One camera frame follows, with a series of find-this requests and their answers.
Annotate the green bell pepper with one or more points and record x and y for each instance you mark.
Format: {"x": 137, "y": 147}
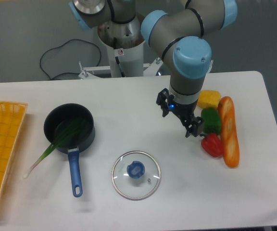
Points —
{"x": 212, "y": 121}

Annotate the glass pot lid blue knob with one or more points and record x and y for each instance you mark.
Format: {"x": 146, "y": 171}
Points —
{"x": 136, "y": 175}

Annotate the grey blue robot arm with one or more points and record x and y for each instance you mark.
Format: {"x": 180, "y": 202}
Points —
{"x": 177, "y": 40}

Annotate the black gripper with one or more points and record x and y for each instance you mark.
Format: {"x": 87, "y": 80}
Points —
{"x": 185, "y": 112}

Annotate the red bell pepper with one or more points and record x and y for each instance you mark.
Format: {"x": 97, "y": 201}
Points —
{"x": 212, "y": 144}

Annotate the yellow bell pepper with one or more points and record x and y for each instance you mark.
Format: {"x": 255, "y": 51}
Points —
{"x": 209, "y": 99}

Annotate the white metal base frame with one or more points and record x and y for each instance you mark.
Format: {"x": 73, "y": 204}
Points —
{"x": 149, "y": 69}

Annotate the green spring onion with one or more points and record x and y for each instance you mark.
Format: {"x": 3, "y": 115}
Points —
{"x": 67, "y": 131}

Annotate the orange baguette bread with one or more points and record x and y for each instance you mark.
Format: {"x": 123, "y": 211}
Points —
{"x": 228, "y": 132}

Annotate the black saucepan blue handle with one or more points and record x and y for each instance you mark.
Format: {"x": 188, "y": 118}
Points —
{"x": 79, "y": 144}

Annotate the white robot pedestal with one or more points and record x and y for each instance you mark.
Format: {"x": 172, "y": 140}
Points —
{"x": 124, "y": 44}

